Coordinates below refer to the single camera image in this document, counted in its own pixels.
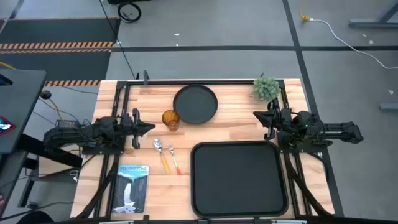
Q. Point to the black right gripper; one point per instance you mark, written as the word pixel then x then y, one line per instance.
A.
pixel 281 119

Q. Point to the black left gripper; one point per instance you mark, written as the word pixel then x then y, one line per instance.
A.
pixel 136 130

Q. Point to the amber glass cup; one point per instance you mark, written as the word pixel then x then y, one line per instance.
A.
pixel 170 119

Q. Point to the black round plate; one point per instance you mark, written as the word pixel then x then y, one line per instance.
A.
pixel 195 104

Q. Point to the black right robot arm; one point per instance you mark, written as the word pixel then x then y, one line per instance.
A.
pixel 339 129

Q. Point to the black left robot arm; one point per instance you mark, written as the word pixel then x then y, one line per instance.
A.
pixel 102 127

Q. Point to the black rectangular tray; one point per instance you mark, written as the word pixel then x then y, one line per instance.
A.
pixel 237 180

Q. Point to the green artificial plant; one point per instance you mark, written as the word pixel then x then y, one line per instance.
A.
pixel 266 89

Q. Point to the Yellowstone waterfall book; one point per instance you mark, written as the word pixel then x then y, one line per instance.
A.
pixel 130 189

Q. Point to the black power adapter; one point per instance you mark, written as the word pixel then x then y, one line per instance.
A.
pixel 66 123

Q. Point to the black round knob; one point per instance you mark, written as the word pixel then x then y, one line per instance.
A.
pixel 45 94

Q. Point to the grey metal floor foot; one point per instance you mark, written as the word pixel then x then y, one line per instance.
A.
pixel 388 106

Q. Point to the black hazard-striped floor mat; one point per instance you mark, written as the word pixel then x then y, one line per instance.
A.
pixel 62 31

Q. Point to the dark grey side desk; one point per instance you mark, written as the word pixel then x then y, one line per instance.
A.
pixel 18 102

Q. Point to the red-edged tablet screen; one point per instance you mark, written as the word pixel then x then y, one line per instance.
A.
pixel 4 126

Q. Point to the grey metal table leg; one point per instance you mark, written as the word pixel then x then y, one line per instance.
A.
pixel 373 22

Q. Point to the black metal table frame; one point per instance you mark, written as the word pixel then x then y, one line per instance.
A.
pixel 186 82

